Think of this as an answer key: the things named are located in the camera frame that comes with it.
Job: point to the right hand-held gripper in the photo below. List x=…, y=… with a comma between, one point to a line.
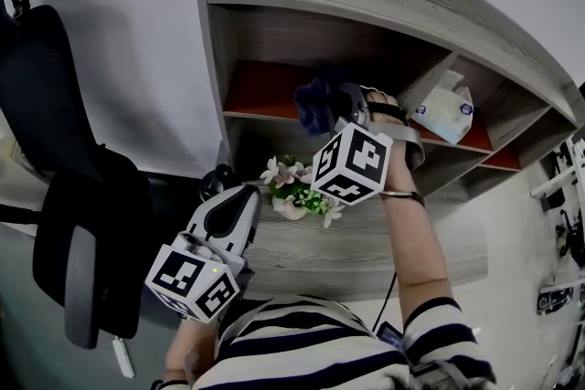
x=361, y=160

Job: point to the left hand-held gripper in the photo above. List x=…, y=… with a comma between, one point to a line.
x=183, y=278

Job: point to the dark blue wiping cloth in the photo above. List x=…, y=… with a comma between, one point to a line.
x=315, y=105

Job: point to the grey wooden shelf unit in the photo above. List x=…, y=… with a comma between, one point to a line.
x=320, y=36

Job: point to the person's left forearm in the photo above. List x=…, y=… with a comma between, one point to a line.
x=189, y=351

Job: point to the person's right forearm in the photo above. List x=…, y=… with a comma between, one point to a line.
x=416, y=251

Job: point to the grey wood-grain table top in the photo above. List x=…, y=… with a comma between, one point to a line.
x=320, y=256

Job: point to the person's right hand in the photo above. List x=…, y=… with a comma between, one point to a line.
x=381, y=98

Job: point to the pink flowers in white pot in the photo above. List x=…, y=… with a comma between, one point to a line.
x=297, y=196

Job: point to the white tissue packet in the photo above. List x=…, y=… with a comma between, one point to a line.
x=443, y=109

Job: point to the person's striped shirt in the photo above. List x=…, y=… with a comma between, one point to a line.
x=297, y=347

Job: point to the white power strip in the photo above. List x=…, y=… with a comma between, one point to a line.
x=123, y=356

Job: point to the small dark chest device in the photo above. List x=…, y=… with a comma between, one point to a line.
x=390, y=335

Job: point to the black mesh office chair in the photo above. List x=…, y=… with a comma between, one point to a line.
x=45, y=105

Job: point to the white rack with black devices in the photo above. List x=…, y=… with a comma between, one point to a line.
x=562, y=205

